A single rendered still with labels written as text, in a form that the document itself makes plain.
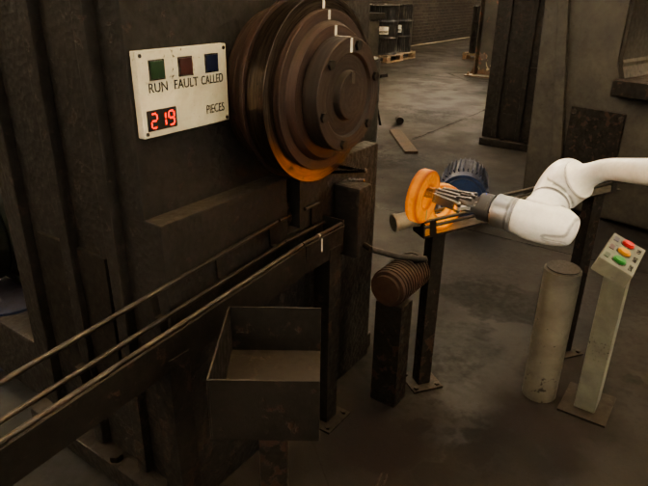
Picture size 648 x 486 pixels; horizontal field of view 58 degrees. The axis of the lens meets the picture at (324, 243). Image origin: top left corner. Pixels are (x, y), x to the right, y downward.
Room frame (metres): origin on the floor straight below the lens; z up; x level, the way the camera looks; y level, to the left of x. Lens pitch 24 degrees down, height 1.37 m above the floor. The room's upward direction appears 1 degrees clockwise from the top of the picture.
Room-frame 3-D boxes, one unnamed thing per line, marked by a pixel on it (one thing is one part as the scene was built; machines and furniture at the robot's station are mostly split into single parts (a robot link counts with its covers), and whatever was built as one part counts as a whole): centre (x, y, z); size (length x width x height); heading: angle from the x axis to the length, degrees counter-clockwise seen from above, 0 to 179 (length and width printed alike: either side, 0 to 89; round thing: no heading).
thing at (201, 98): (1.35, 0.32, 1.15); 0.26 x 0.02 x 0.18; 145
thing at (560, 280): (1.76, -0.80, 0.26); 0.12 x 0.12 x 0.52
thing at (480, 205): (1.48, -0.41, 0.83); 0.09 x 0.08 x 0.07; 55
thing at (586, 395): (1.70, -0.95, 0.31); 0.24 x 0.16 x 0.62; 145
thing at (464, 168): (3.65, -0.91, 0.17); 0.57 x 0.31 x 0.34; 165
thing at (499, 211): (1.44, -0.47, 0.83); 0.09 x 0.06 x 0.09; 145
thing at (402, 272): (1.76, -0.26, 0.27); 0.22 x 0.13 x 0.53; 145
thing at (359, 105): (1.51, -0.04, 1.11); 0.28 x 0.06 x 0.28; 145
